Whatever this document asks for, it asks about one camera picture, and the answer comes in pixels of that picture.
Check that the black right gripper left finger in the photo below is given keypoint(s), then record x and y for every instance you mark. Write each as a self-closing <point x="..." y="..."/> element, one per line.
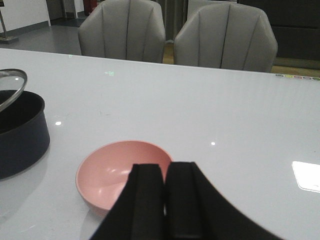
<point x="138" y="213"/>

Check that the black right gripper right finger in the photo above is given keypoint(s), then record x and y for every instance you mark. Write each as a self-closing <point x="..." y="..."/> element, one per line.
<point x="195" y="210"/>

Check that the pink bowl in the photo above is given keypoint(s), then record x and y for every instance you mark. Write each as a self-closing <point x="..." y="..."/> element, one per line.
<point x="102" y="175"/>

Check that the glass lid with blue knob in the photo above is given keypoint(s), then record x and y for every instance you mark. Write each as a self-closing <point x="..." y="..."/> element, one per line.
<point x="12" y="84"/>

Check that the right grey upholstered chair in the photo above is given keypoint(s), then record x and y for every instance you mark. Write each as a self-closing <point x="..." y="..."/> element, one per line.
<point x="229" y="36"/>

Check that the grey upholstered chair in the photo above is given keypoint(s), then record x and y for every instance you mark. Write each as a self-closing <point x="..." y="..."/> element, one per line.
<point x="125" y="30"/>
<point x="229" y="36"/>

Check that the left grey upholstered chair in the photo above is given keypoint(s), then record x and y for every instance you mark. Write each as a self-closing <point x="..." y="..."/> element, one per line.
<point x="125" y="30"/>

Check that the dark blue saucepan with handle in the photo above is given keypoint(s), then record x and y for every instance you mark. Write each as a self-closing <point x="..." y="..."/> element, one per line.
<point x="24" y="135"/>

